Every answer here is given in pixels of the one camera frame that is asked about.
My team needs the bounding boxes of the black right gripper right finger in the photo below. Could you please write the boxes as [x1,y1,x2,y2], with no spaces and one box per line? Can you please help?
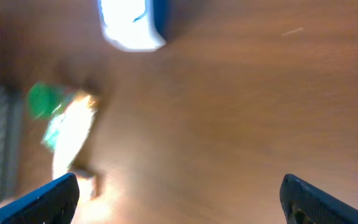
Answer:
[280,174,358,224]

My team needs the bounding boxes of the green lid jar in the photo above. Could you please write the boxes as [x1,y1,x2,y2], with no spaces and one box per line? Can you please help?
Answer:
[26,82,75,119]

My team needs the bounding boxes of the white cream tube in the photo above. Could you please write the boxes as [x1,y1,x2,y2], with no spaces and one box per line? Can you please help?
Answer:
[52,91,99,179]

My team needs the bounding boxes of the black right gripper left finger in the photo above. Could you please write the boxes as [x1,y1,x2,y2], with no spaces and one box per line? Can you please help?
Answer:
[0,173,80,224]

